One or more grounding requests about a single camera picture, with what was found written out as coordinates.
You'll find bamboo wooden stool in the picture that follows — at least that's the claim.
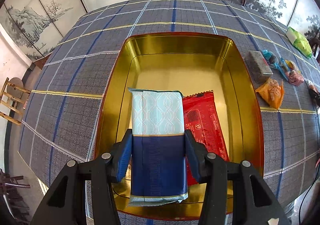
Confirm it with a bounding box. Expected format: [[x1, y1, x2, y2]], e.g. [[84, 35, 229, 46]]
[[1, 77, 31, 125]]

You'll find blue white snack packet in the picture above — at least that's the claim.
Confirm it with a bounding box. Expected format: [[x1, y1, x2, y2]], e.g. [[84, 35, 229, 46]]
[[129, 88, 188, 207]]

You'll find dark wooden chair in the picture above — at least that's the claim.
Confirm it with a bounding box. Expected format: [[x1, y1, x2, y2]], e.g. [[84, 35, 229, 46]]
[[309, 38, 320, 63]]

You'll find pink candy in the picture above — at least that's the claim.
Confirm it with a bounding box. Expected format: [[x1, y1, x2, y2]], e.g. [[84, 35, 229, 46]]
[[287, 70, 304, 86]]

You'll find yellow sesame bar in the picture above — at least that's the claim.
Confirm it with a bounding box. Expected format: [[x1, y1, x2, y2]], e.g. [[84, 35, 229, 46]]
[[285, 60, 299, 72]]

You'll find red snack packet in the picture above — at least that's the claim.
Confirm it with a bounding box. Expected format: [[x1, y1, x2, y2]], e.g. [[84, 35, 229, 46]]
[[182, 90, 230, 187]]

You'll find blue candy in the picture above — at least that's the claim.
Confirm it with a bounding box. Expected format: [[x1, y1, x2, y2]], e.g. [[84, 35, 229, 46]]
[[273, 58, 291, 81], [262, 49, 278, 65]]

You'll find red toffee tin box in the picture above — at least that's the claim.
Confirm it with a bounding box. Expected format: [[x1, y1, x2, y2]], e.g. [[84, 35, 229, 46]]
[[95, 32, 264, 221]]

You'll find red labelled sesame block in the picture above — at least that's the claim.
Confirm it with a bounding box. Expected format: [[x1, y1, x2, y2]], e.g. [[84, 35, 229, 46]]
[[245, 51, 273, 83]]

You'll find green tissue pack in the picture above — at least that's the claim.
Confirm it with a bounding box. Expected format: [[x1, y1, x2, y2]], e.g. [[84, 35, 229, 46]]
[[286, 27, 312, 59]]

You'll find orange yellow snack packet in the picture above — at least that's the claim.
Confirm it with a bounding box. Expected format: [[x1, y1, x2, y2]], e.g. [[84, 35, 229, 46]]
[[255, 78, 285, 110]]

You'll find plaid grey tablecloth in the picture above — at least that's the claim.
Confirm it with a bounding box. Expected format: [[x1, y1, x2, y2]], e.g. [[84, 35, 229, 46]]
[[18, 0, 319, 205]]

